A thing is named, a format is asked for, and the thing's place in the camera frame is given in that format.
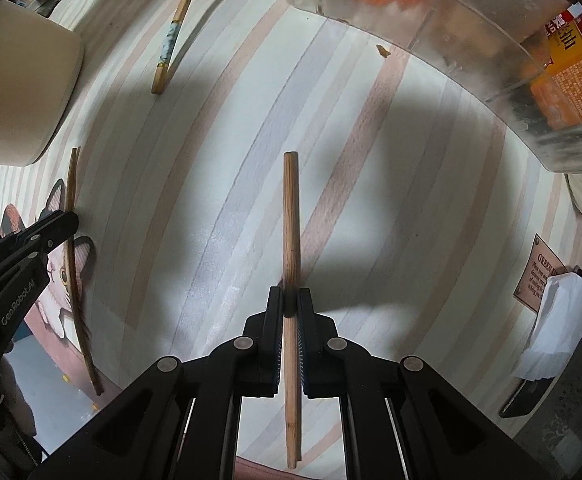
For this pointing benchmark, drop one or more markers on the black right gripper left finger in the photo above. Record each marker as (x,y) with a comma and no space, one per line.
(262,371)

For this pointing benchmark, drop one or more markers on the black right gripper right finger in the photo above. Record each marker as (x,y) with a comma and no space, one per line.
(319,375)

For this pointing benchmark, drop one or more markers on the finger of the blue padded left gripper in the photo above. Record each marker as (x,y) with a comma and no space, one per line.
(48,233)

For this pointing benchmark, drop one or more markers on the light bamboo chopstick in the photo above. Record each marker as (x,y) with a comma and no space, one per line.
(73,289)

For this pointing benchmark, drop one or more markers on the tan wooden chopstick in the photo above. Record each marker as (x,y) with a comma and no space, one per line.
(291,283)

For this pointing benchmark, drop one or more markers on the beige ribbed utensil holder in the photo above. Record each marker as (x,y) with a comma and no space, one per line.
(39,65)

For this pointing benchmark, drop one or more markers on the patterned wooden chopstick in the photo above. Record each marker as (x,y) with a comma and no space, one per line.
(168,46)

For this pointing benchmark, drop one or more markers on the black phone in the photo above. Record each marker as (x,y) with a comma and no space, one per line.
(525,398)

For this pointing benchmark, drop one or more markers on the brown printed mat label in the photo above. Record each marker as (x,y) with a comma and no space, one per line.
(541,265)

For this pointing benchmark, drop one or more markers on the white folded paper towel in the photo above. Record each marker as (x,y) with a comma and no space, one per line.
(557,330)

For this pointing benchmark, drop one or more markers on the orange label sauce bottle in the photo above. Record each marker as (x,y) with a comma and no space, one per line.
(557,47)

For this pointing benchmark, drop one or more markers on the clear acrylic condiment organizer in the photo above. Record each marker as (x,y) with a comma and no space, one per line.
(480,44)

